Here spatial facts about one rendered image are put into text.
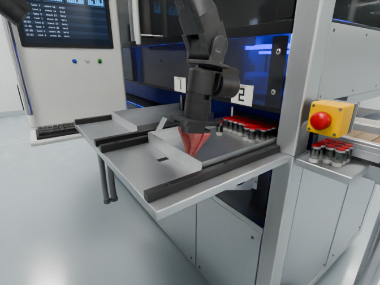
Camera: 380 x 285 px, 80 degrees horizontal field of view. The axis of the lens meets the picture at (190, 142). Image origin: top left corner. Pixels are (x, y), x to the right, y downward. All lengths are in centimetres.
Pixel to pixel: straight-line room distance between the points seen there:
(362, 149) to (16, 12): 95
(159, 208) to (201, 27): 34
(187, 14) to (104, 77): 93
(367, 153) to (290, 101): 22
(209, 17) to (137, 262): 135
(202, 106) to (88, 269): 128
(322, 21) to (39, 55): 112
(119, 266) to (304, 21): 143
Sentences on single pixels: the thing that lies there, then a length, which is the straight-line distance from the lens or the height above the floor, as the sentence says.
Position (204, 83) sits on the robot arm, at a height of 108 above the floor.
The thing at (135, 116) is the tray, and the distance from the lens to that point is 104.
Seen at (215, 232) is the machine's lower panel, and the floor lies 43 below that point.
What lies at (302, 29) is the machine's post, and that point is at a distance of 63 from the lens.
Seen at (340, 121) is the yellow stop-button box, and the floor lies 100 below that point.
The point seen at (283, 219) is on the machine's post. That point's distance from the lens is 76.
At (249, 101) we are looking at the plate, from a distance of 70.
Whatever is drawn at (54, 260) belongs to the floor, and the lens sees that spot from 171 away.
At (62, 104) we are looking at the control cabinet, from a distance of 132.
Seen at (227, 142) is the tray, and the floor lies 88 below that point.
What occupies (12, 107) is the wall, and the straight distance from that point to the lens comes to 592.
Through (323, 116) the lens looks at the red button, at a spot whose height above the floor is 101.
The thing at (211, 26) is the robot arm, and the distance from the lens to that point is 48.
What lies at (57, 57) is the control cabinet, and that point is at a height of 113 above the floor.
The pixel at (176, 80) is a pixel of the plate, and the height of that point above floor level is 104.
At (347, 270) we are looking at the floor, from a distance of 171.
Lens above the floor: 113
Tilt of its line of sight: 21 degrees down
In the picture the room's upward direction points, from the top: straight up
